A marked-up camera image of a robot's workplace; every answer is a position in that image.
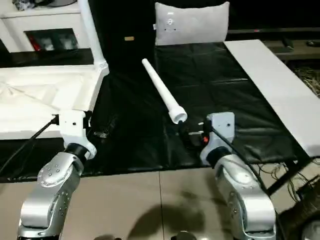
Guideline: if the white cabinet with glass doors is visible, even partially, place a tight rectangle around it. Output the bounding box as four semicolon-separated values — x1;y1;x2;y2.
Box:
0;0;97;54

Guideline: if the white plastic table top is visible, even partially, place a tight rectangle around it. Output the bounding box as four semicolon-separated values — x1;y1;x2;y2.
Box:
0;62;111;142

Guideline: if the dark right robot foot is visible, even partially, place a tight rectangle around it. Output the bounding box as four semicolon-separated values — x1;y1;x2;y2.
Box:
172;230;199;240

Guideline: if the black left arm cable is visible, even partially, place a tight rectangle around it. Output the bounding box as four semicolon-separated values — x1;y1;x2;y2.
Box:
0;115;60;177

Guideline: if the white plastic table leg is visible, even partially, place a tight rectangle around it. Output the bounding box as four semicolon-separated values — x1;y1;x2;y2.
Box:
76;0;110;77
141;58;189;126

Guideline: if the white flat board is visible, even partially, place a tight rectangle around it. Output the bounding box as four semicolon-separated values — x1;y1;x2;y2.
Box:
223;39;320;159

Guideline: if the black work mat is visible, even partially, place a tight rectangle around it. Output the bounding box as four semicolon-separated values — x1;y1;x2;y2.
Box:
0;41;307;177

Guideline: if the grey cushion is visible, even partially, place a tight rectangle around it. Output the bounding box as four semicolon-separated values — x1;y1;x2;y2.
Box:
153;1;231;47

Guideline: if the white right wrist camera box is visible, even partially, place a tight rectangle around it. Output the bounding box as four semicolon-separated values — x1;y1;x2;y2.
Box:
205;112;236;152

